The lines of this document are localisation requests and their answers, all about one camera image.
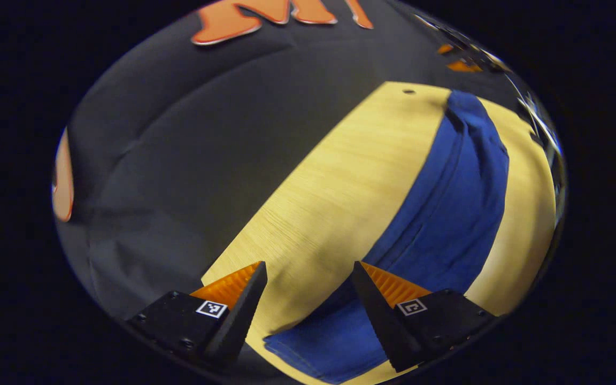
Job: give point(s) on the black backdrop cloth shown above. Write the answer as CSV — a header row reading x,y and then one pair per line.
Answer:
x,y
206,133

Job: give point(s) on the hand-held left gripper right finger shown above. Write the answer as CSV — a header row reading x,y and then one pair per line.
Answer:
x,y
377,315

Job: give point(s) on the blue denim jeans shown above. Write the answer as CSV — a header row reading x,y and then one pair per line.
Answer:
x,y
447,214

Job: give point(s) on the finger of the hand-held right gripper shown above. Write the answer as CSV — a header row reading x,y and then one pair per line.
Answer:
x,y
444,48
463,67

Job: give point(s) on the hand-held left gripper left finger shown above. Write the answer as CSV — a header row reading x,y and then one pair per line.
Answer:
x,y
241,315

